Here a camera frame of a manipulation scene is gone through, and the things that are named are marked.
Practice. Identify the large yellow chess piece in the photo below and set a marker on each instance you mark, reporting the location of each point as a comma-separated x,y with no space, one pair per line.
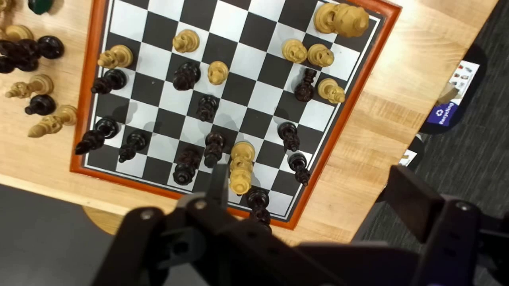
342,20

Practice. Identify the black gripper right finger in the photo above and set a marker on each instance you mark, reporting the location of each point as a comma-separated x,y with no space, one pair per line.
455,244

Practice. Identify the floor box with papers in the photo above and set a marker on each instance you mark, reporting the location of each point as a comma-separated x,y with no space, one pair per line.
446,114

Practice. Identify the small white floor card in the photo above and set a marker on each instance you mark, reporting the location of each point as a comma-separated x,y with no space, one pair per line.
407,158

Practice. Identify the tall black chess piece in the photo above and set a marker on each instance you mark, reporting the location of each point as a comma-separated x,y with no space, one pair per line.
96,136
258,204
48,47

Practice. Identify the tall yellow chess piece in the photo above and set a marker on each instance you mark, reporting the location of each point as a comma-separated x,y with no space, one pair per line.
53,122
240,168

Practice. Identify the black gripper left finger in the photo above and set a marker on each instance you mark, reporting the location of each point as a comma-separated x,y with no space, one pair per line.
159,244

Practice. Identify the orange framed chess board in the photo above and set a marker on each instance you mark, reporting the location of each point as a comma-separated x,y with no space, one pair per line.
248,58

